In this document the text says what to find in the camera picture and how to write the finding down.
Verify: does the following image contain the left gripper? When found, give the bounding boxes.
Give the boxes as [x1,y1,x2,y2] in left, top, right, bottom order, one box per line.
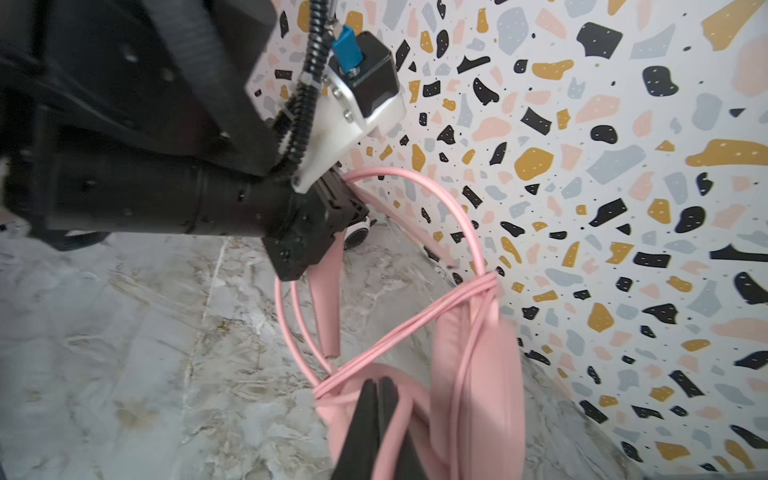
[1,1,368,281]

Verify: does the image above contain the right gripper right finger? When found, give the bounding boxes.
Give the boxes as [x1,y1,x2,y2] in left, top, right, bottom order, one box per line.
[379,377,427,479]

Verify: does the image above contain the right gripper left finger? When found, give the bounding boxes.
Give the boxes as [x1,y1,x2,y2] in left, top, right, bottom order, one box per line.
[331,379,380,480]

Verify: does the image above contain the pink headphone cable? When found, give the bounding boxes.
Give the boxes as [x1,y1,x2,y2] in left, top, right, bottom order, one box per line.
[274,166,502,480]

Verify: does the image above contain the pink headphones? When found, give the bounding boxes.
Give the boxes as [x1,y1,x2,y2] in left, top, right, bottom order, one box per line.
[300,167,526,479]

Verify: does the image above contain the white black headphones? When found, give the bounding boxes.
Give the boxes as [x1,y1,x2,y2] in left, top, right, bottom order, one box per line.
[344,216,372,250]

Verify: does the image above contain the black corrugated cable conduit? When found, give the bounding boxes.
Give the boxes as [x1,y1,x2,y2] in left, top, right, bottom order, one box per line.
[269,0,334,178]

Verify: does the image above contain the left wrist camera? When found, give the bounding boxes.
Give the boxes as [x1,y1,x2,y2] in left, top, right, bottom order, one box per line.
[290,25,408,194]

